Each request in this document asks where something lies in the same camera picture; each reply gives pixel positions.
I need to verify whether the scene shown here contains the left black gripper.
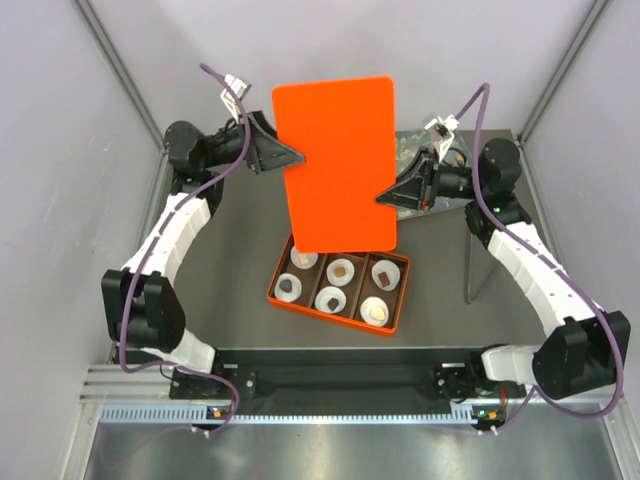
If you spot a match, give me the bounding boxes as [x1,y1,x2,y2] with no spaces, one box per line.
[200,109,306,174]

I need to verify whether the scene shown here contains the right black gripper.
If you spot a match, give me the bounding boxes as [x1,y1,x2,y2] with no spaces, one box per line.
[375,148,486,212]

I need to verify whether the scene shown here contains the orange box lid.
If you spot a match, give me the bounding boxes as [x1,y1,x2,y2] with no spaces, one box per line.
[272,76,397,253]

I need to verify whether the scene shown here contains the brown oblong chocolate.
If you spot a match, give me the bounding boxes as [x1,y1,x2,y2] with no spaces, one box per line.
[378,272,391,286]

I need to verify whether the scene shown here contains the orange chocolate box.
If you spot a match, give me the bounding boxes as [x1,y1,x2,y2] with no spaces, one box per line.
[267,238,410,337]

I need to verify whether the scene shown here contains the white heart chocolate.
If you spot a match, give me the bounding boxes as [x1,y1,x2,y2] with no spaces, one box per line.
[371,307,386,321]

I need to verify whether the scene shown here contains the dark round chocolate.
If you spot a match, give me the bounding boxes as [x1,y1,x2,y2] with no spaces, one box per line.
[279,279,293,293]

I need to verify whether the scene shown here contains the dark square chocolate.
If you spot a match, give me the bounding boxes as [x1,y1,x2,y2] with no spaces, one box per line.
[327,298,340,311]

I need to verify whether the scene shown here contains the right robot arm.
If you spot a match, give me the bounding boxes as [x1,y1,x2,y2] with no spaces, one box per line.
[375,138,630,400]

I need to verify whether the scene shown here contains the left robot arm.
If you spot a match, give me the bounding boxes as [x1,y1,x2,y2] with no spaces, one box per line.
[101,111,304,397]

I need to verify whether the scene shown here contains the floral blue tray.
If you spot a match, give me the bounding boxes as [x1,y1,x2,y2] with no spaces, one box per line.
[395,130,471,221]

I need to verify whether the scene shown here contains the white paper cup back-right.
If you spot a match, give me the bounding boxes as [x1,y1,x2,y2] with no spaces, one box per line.
[371,260,401,291]

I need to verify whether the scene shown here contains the white paper cup back-left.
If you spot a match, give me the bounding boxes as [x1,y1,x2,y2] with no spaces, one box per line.
[290,248,319,270]

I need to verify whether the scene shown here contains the white paper cup back-middle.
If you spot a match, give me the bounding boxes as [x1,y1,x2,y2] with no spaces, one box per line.
[326,258,355,287]

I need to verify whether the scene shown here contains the white paper cup front-right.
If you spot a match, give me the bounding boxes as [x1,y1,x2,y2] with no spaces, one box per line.
[360,296,390,327]

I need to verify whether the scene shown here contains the white paper cup front-left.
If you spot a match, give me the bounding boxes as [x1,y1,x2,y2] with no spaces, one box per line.
[274,273,302,303]

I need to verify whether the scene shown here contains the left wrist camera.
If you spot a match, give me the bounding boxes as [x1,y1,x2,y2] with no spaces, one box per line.
[220,74,251,122]

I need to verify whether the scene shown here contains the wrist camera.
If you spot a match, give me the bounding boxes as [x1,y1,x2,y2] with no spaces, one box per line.
[220,74,251,122]
[424,115,459,160]

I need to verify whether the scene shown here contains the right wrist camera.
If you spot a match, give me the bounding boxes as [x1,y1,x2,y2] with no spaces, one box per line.
[424,115,459,160]

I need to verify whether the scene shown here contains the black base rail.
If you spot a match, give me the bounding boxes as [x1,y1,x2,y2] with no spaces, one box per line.
[215,347,502,416]

